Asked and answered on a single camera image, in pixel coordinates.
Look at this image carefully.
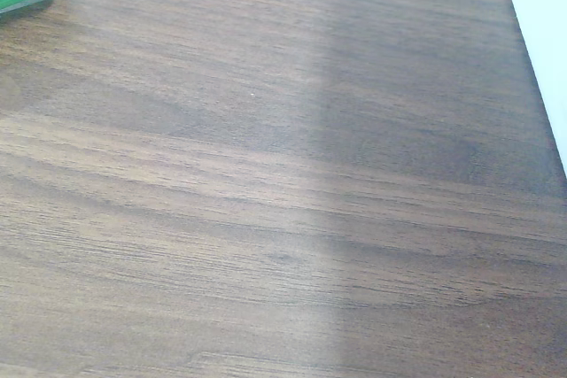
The white cardboard box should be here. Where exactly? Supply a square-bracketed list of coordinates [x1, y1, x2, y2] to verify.
[494, 0, 567, 178]

